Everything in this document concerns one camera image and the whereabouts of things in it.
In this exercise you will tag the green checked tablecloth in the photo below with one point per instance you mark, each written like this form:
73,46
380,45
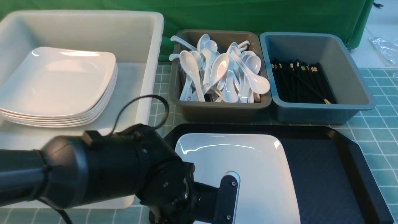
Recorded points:
375,131

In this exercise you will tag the white stacked plate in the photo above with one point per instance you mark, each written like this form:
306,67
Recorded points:
35,119
101,109
53,82
102,104
66,123

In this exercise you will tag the white spoon front left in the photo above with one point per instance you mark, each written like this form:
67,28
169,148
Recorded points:
190,66

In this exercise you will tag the clear plastic bag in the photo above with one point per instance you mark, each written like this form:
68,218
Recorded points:
387,48

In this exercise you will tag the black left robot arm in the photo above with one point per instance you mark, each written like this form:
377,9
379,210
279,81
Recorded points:
71,171

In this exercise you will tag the black serving tray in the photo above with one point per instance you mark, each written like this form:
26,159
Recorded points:
331,178

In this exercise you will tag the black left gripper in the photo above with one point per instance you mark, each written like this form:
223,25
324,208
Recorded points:
174,197

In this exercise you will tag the pile of black chopsticks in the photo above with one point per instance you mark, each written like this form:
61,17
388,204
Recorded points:
288,87

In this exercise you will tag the large white plastic tub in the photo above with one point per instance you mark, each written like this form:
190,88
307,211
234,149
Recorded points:
133,37

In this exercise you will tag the white spoon centre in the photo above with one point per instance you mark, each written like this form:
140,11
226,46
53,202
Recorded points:
218,70

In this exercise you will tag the black chopstick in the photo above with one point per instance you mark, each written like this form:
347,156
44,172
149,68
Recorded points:
313,97

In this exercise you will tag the large white square plate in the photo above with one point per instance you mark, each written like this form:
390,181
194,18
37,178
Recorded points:
266,194

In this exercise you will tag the blue-grey chopstick bin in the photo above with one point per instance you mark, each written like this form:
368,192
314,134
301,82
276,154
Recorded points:
348,86

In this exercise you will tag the grey spoon bin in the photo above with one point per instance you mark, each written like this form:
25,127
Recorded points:
211,111

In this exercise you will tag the green backdrop cloth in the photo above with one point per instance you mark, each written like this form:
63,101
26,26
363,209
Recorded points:
345,19

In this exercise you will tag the bottom white stacked plate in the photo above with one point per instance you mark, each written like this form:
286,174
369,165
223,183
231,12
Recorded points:
66,123

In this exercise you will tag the top white stacked plate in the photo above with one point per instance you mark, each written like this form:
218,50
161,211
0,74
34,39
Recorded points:
53,82

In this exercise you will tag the white soup spoon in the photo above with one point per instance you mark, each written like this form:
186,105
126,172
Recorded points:
258,84

